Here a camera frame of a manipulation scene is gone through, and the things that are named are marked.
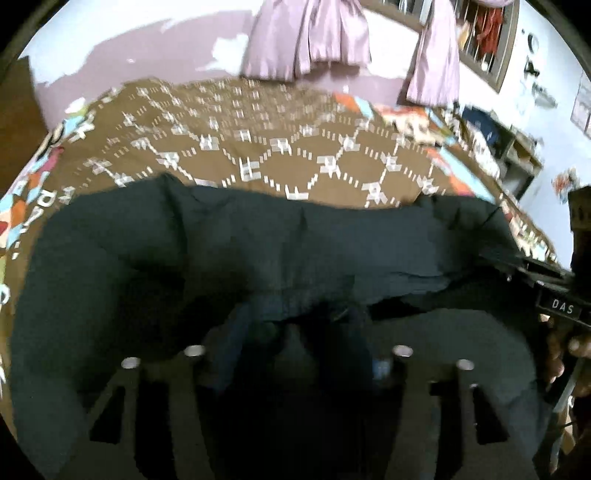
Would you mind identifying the large black jacket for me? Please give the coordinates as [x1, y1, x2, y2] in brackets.
[10, 175, 549, 479]

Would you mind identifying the person right hand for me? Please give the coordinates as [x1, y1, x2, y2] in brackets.
[540, 314, 590, 398]

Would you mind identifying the wooden side shelf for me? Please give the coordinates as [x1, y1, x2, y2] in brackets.
[490, 119, 543, 200]

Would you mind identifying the dark blue cap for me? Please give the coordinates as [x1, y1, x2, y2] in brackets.
[462, 106, 500, 147]

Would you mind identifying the right pink curtain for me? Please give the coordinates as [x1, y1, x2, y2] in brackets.
[406, 0, 460, 107]

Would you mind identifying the pink curtain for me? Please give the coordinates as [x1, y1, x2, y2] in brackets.
[240, 0, 370, 82]
[406, 0, 460, 107]

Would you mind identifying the red hanging garment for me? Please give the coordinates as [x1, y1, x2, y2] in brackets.
[476, 7, 504, 55]

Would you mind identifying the colourful cartoon bed quilt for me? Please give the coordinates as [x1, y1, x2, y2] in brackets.
[0, 77, 560, 416]

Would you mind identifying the brown wooden headboard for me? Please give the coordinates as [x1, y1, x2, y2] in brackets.
[0, 57, 47, 195]

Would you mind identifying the left pink curtain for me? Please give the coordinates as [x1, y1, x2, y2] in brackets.
[240, 0, 370, 82]

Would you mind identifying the cartoon wall sticker upper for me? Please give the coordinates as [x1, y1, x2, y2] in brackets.
[551, 168, 580, 204]

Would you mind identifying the wall calendar poster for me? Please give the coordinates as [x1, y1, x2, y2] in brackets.
[571, 72, 591, 138]

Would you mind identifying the small wall shelf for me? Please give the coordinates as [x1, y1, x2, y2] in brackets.
[531, 82, 558, 109]

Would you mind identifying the round wall clock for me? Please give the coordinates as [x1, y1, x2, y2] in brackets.
[527, 33, 540, 55]

